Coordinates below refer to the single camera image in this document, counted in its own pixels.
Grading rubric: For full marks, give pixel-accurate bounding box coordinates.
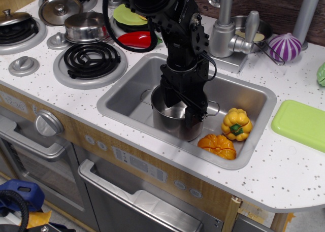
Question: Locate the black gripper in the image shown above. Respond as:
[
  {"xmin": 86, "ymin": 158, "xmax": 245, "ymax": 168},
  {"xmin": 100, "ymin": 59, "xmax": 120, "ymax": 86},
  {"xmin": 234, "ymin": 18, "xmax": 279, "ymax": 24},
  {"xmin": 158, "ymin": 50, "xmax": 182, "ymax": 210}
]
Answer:
[{"xmin": 160, "ymin": 63, "xmax": 209, "ymax": 128}]

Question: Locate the steel pot with wire handles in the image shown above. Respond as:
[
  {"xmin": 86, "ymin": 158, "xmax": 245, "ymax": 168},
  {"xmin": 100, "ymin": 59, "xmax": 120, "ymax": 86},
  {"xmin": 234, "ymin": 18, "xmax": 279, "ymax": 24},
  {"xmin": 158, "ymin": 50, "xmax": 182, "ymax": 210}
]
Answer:
[{"xmin": 140, "ymin": 86, "xmax": 204, "ymax": 142}]

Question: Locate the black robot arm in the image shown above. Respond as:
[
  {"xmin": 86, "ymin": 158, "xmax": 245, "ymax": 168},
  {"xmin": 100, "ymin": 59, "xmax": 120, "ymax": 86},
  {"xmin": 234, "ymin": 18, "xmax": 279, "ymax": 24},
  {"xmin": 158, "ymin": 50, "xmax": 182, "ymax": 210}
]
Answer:
[{"xmin": 126, "ymin": 0, "xmax": 209, "ymax": 128}]

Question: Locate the stainless steel sink basin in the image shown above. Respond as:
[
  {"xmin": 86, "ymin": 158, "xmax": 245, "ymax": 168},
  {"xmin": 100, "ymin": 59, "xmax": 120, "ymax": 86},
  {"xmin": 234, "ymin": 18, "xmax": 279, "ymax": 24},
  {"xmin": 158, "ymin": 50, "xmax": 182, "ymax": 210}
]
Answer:
[{"xmin": 96, "ymin": 52, "xmax": 277, "ymax": 171}]

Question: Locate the upside-down steel pot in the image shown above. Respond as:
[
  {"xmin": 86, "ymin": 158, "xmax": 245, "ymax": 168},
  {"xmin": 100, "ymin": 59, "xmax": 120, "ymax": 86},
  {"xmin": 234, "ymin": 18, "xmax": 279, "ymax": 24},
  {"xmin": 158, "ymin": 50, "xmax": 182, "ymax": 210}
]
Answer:
[{"xmin": 64, "ymin": 12, "xmax": 111, "ymax": 44}]

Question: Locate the orange toy bell pepper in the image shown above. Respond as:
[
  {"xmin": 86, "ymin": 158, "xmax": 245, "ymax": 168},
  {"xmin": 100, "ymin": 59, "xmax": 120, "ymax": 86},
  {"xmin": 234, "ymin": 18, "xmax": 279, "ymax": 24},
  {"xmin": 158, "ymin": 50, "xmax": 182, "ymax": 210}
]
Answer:
[{"xmin": 197, "ymin": 134, "xmax": 237, "ymax": 160}]

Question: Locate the yellow toy bell pepper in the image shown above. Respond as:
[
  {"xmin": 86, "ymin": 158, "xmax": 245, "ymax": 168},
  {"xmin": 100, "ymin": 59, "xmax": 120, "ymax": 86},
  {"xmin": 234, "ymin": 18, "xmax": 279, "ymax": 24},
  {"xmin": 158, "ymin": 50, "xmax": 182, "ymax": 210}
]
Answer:
[{"xmin": 221, "ymin": 108, "xmax": 253, "ymax": 141}]

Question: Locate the silver toy faucet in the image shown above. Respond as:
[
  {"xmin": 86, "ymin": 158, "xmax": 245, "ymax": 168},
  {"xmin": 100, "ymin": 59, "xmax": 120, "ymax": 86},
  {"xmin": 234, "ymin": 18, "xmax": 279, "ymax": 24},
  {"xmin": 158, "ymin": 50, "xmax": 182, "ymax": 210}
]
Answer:
[{"xmin": 208, "ymin": 0, "xmax": 259, "ymax": 74}]

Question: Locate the red toy chili pepper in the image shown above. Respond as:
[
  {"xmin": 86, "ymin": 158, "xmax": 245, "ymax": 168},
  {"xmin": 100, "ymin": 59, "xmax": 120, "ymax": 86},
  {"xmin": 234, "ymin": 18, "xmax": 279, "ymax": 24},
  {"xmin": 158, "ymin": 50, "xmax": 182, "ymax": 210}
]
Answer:
[{"xmin": 117, "ymin": 31, "xmax": 151, "ymax": 49}]

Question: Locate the front black coil burner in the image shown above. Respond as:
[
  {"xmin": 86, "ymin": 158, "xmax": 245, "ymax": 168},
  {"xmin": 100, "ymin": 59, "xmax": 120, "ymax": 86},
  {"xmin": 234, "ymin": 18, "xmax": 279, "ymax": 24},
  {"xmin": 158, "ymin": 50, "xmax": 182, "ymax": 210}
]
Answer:
[{"xmin": 53, "ymin": 42, "xmax": 127, "ymax": 90}]

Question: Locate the green plastic plate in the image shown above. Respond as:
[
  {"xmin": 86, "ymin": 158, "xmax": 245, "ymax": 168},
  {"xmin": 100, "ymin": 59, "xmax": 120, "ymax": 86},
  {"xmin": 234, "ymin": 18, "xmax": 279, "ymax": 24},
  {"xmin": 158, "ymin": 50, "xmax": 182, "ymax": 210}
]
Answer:
[{"xmin": 113, "ymin": 4, "xmax": 147, "ymax": 26}]

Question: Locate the steel pan behind faucet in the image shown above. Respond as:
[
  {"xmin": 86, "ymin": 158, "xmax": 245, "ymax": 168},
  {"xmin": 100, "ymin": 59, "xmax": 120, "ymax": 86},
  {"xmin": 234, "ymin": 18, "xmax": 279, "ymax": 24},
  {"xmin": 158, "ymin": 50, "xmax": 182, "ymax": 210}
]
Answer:
[{"xmin": 231, "ymin": 16, "xmax": 285, "ymax": 66}]

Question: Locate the toy dishwasher door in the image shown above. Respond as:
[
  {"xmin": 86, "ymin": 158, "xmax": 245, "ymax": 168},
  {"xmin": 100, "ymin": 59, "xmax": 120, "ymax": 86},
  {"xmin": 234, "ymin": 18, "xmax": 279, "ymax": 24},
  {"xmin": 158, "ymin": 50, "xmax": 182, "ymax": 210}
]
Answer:
[{"xmin": 76, "ymin": 147, "xmax": 224, "ymax": 231}]

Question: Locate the purple striped toy onion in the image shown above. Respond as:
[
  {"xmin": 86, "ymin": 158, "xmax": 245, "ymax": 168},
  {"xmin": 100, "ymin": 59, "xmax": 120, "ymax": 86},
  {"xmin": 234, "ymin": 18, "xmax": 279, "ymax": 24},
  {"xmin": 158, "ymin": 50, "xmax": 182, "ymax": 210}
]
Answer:
[{"xmin": 269, "ymin": 33, "xmax": 302, "ymax": 62}]

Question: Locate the green plastic cutting board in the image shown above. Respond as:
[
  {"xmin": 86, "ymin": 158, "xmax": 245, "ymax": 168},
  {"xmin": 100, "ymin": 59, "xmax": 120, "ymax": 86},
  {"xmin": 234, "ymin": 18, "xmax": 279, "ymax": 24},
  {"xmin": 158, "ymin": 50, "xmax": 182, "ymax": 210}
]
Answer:
[{"xmin": 271, "ymin": 100, "xmax": 324, "ymax": 152}]

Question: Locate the silver stove knob back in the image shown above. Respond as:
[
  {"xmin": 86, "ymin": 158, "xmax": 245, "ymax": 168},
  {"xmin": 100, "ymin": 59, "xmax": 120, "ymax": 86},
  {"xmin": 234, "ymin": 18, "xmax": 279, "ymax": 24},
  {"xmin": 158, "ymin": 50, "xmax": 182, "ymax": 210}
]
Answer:
[{"xmin": 108, "ymin": 0, "xmax": 129, "ymax": 9}]

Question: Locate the silver stove knob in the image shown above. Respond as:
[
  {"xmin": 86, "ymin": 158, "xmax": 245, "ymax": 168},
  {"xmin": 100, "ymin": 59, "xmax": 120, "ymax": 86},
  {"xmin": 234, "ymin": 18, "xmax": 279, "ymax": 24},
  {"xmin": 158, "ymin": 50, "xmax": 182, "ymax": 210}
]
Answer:
[
  {"xmin": 47, "ymin": 32, "xmax": 71, "ymax": 50},
  {"xmin": 8, "ymin": 56, "xmax": 40, "ymax": 77},
  {"xmin": 108, "ymin": 0, "xmax": 129, "ymax": 9}
]

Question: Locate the silver oven dial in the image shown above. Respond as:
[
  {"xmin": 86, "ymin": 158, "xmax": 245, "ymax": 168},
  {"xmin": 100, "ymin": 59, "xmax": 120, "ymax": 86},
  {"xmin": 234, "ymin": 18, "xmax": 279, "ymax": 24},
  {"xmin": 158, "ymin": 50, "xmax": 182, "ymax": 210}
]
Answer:
[{"xmin": 34, "ymin": 110, "xmax": 64, "ymax": 137}]

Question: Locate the silver stove knob middle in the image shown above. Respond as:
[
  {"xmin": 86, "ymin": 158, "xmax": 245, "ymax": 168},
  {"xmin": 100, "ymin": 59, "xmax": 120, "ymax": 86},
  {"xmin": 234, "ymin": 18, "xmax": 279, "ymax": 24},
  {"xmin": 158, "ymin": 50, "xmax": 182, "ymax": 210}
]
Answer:
[{"xmin": 47, "ymin": 32, "xmax": 71, "ymax": 50}]

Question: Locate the green toy vegetable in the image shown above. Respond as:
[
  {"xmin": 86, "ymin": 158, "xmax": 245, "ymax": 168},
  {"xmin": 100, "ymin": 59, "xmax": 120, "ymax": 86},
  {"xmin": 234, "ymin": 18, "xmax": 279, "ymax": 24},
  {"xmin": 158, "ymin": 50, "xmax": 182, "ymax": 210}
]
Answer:
[{"xmin": 316, "ymin": 63, "xmax": 325, "ymax": 87}]

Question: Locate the toy oven door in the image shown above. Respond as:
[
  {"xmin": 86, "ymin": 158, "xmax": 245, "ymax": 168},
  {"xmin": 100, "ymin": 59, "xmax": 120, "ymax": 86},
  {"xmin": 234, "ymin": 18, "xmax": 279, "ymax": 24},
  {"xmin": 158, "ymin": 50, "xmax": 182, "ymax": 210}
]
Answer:
[{"xmin": 1, "ymin": 108, "xmax": 99, "ymax": 231}]

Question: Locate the steel lid with knob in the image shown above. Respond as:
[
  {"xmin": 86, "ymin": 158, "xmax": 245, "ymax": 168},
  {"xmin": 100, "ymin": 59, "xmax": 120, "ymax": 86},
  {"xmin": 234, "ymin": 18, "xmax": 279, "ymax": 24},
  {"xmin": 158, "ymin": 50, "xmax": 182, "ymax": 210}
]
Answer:
[{"xmin": 38, "ymin": 0, "xmax": 83, "ymax": 27}]

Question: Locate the silver stove knob front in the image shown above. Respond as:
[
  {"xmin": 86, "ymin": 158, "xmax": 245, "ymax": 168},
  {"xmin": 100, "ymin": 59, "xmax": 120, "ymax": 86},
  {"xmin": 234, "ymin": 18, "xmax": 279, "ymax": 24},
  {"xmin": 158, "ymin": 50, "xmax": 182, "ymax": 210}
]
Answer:
[{"xmin": 8, "ymin": 56, "xmax": 40, "ymax": 77}]

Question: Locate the blue clamp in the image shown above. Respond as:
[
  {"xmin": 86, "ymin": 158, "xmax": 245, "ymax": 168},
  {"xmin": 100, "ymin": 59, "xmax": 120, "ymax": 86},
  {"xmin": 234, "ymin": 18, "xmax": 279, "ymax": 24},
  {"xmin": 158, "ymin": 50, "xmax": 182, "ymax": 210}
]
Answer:
[{"xmin": 1, "ymin": 179, "xmax": 45, "ymax": 216}]

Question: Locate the left black coil burner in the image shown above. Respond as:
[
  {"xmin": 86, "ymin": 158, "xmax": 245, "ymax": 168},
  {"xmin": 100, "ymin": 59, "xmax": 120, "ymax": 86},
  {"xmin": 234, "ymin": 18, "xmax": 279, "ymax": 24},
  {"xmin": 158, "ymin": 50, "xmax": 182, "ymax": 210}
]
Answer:
[{"xmin": 1, "ymin": 17, "xmax": 47, "ymax": 55}]

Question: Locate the steel lid on left burner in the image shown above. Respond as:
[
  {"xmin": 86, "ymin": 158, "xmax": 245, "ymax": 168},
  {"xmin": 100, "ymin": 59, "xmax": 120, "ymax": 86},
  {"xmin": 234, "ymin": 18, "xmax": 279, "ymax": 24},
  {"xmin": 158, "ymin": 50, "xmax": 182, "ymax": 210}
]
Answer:
[{"xmin": 1, "ymin": 9, "xmax": 31, "ymax": 26}]

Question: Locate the grey post right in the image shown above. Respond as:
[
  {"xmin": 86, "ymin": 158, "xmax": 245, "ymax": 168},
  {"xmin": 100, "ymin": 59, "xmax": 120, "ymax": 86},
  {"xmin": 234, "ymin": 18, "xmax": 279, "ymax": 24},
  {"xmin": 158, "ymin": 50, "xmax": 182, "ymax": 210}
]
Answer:
[{"xmin": 292, "ymin": 0, "xmax": 319, "ymax": 51}]

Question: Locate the black cable bottom left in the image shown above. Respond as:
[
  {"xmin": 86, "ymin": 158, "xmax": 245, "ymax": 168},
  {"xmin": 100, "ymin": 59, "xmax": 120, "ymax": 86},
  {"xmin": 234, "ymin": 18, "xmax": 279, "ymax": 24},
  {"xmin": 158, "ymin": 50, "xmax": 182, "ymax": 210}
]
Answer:
[{"xmin": 0, "ymin": 189, "xmax": 30, "ymax": 228}]

